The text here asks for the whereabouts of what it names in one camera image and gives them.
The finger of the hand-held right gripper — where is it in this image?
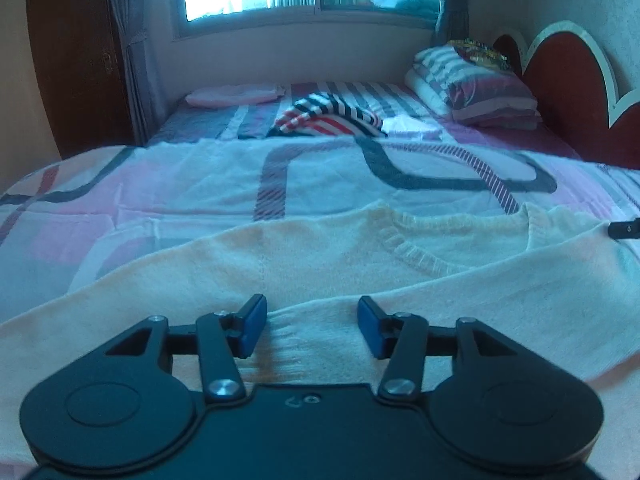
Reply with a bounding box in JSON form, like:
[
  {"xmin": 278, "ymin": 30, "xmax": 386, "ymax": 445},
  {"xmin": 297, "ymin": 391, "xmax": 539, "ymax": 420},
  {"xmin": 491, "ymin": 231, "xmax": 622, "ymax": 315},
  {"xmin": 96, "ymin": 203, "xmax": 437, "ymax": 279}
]
[{"xmin": 607, "ymin": 219, "xmax": 640, "ymax": 242}]

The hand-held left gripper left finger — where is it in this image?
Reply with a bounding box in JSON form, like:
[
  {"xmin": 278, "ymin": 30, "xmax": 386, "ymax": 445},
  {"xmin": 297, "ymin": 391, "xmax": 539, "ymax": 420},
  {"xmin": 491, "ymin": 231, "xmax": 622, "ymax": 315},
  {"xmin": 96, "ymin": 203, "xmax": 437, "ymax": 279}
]
[{"xmin": 102, "ymin": 294, "xmax": 267, "ymax": 404}]

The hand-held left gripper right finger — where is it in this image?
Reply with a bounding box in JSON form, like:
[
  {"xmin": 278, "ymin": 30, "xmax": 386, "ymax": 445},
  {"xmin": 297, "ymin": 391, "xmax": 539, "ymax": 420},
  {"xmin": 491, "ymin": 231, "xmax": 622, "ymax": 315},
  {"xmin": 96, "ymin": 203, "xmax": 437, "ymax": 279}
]
[{"xmin": 358, "ymin": 296, "xmax": 523, "ymax": 402}]

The cream knit sweater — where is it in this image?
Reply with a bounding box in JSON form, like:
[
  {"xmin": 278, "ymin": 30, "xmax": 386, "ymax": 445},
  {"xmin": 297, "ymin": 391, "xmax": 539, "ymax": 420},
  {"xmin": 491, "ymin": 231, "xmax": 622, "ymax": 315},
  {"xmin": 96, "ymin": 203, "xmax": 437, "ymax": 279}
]
[{"xmin": 0, "ymin": 200, "xmax": 640, "ymax": 397}]

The pink white patterned duvet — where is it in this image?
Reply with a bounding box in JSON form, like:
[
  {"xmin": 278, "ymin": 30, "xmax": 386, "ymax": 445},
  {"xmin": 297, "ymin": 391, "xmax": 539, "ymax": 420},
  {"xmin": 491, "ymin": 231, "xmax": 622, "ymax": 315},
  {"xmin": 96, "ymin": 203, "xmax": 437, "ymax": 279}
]
[{"xmin": 0, "ymin": 136, "xmax": 640, "ymax": 323}]

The red white-edged headboard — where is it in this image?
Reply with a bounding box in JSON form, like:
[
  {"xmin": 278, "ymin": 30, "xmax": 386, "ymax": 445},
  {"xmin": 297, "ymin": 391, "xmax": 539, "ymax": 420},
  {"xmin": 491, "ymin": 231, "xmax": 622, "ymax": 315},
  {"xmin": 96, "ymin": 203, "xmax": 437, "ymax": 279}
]
[{"xmin": 491, "ymin": 20, "xmax": 640, "ymax": 171}]

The striped purple pillow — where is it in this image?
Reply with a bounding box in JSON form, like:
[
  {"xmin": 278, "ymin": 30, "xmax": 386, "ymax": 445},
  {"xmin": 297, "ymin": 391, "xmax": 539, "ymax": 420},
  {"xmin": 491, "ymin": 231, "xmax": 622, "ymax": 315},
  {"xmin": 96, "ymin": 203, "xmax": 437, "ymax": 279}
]
[{"xmin": 412, "ymin": 45, "xmax": 542, "ymax": 130}]

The small white folded cloth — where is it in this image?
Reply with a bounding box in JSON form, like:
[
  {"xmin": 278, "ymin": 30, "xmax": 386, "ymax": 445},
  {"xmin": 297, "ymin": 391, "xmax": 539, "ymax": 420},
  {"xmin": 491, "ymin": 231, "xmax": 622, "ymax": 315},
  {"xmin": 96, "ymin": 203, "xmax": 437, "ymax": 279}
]
[{"xmin": 386, "ymin": 114, "xmax": 444, "ymax": 142}]

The striped purple bed sheet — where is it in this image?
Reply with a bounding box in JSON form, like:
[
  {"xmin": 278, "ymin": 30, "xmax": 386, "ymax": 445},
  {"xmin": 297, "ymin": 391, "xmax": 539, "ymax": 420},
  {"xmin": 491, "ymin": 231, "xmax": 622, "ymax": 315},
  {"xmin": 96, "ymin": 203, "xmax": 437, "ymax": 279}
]
[{"xmin": 145, "ymin": 80, "xmax": 583, "ymax": 161}]

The red navy striped garment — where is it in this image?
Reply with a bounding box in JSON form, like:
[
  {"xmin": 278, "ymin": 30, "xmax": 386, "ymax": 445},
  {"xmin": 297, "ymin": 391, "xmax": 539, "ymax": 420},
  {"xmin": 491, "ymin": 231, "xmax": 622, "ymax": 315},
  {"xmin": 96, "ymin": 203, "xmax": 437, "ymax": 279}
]
[{"xmin": 266, "ymin": 92, "xmax": 389, "ymax": 139}]

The gold patterned cushion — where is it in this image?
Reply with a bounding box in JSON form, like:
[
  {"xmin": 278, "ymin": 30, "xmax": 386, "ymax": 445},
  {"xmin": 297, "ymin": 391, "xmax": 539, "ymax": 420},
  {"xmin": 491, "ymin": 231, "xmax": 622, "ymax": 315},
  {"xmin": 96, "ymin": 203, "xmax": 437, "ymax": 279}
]
[{"xmin": 446, "ymin": 38, "xmax": 515, "ymax": 72}]

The pink folded cloth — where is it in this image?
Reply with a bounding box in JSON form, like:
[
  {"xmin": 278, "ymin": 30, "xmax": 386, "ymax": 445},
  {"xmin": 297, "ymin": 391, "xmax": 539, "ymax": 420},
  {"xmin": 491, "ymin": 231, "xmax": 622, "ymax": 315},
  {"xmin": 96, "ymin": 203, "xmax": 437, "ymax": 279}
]
[{"xmin": 185, "ymin": 83, "xmax": 287, "ymax": 109}]

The white striped pillow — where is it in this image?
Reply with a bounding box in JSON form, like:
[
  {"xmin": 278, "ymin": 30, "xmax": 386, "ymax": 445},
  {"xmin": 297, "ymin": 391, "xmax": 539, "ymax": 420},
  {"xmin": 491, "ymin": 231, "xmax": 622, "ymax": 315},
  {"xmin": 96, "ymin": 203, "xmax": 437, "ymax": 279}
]
[{"xmin": 403, "ymin": 66, "xmax": 453, "ymax": 117}]

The grey curtain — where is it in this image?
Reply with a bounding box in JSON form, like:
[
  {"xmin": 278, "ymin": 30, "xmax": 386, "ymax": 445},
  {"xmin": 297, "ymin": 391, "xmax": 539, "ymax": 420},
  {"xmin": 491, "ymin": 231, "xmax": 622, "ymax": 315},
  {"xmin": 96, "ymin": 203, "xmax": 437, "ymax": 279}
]
[
  {"xmin": 431, "ymin": 0, "xmax": 474, "ymax": 47},
  {"xmin": 104, "ymin": 0, "xmax": 167, "ymax": 147}
]

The pale blue cloth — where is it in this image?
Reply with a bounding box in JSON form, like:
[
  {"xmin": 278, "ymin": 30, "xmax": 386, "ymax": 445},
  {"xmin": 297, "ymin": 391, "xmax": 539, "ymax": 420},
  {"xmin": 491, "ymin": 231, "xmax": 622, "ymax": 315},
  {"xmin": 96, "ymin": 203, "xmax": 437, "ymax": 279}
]
[{"xmin": 371, "ymin": 0, "xmax": 442, "ymax": 17}]

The brown wooden wardrobe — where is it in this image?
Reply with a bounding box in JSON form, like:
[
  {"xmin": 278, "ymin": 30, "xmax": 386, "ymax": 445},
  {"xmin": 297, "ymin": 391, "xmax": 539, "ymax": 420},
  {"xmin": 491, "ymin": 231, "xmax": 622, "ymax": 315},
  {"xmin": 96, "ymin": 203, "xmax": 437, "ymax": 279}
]
[{"xmin": 24, "ymin": 0, "xmax": 135, "ymax": 162}]

